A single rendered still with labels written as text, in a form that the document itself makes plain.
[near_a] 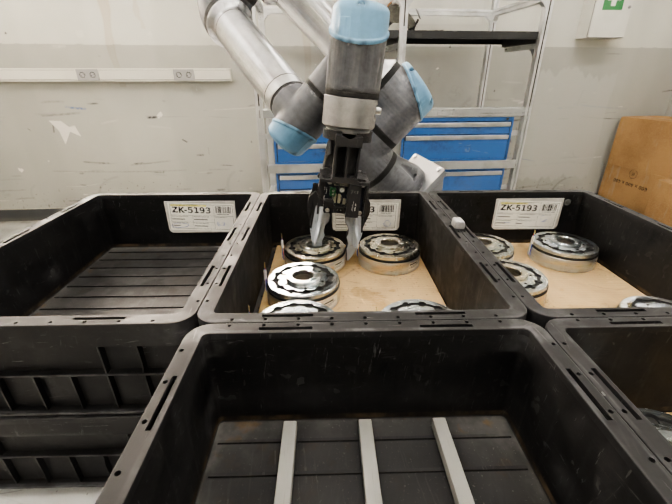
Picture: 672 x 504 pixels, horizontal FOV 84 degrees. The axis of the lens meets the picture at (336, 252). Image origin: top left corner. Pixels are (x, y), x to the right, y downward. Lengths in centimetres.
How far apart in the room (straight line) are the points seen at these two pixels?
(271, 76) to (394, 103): 29
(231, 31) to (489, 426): 75
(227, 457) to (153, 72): 315
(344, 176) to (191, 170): 297
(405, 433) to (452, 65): 326
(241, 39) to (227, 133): 255
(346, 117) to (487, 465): 42
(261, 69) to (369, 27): 26
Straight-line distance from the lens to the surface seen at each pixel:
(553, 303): 62
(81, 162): 375
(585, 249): 74
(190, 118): 337
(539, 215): 80
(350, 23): 53
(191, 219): 74
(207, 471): 37
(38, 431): 51
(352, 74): 53
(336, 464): 36
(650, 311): 44
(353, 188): 53
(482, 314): 36
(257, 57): 75
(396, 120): 88
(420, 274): 62
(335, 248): 63
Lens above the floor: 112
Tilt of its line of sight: 25 degrees down
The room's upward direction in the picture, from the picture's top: straight up
